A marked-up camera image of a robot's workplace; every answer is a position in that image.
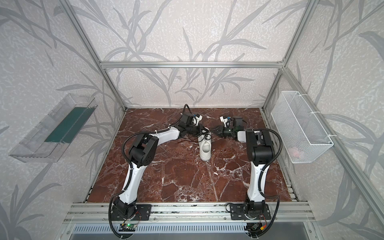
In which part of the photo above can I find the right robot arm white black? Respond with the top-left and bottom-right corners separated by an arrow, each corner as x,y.
213,126 -> 283,222

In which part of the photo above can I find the aluminium frame post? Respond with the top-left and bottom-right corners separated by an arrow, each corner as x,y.
59,0 -> 127,111
262,0 -> 319,111

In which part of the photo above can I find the aluminium frame post back left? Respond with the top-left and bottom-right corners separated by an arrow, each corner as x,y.
59,0 -> 127,111

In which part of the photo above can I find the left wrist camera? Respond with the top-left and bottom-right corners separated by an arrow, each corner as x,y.
192,114 -> 203,126

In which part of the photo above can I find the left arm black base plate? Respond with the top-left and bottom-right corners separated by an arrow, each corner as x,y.
111,204 -> 152,221

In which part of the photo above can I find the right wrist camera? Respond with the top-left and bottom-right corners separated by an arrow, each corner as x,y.
220,116 -> 244,128

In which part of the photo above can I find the right circuit board with wires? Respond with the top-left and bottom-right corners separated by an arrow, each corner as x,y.
244,223 -> 269,235

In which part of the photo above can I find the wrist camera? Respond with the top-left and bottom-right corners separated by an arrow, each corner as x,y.
220,116 -> 244,128
192,114 -> 203,126

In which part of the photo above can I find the aluminium frame post back right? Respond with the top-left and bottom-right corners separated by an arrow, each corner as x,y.
262,0 -> 319,111

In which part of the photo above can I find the white wire mesh basket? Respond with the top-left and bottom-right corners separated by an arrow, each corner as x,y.
271,91 -> 334,164

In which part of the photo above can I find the left green circuit board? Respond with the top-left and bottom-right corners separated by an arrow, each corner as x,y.
118,223 -> 138,233

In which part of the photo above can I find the clear plastic wall bin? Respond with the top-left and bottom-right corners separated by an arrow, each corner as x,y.
9,94 -> 98,163

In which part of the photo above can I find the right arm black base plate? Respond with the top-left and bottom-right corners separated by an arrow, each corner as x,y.
226,203 -> 272,221

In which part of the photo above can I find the black shoelace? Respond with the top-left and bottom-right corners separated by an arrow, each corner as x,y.
178,132 -> 212,143

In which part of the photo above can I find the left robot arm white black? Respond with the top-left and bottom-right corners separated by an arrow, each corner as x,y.
108,105 -> 209,222

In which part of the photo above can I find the pink item in basket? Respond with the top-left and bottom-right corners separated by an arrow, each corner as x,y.
288,147 -> 303,159

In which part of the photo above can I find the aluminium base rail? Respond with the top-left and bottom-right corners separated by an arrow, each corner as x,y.
64,202 -> 316,224

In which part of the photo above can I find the aluminium frame crossbar back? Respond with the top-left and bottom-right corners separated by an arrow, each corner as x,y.
100,62 -> 283,69

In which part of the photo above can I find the white sneaker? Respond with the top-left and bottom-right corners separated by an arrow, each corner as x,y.
198,130 -> 212,162

